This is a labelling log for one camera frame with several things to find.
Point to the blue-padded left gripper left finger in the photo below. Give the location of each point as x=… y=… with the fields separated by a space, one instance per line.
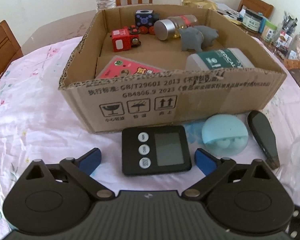
x=79 y=170

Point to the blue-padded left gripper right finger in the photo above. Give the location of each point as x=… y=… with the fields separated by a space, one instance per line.
x=215 y=171

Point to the red pen refill box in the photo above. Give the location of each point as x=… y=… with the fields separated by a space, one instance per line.
x=120 y=67

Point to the white medical plastic bottle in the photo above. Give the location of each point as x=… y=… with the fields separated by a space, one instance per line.
x=217 y=59

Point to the grey toy animal figure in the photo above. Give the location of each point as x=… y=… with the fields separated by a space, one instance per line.
x=197 y=38

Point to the light blue round case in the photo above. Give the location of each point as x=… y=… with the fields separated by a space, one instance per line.
x=224 y=135

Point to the black spoon-shaped tool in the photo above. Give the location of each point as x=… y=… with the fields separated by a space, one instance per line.
x=262 y=131

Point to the black digital timer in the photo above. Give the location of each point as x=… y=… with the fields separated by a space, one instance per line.
x=155 y=150

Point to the pink floral tablecloth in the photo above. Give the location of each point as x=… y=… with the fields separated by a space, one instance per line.
x=37 y=123

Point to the brown cardboard box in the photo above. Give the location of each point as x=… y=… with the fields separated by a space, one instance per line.
x=173 y=95

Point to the red toy train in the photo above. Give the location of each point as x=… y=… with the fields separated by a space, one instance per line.
x=125 y=39

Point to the wooden chair left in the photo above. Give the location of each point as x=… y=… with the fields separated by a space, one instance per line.
x=10 y=49

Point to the green-lid small container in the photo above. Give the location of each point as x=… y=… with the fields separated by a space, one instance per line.
x=268 y=31

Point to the dark-lid glass jar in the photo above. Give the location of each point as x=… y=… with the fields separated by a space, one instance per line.
x=252 y=20

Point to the clear pen holder cup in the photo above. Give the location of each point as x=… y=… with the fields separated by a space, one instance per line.
x=285 y=31

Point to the blue toy train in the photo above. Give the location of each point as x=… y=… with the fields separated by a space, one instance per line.
x=145 y=20

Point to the wooden chair back right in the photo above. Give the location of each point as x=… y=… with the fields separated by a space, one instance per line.
x=257 y=6

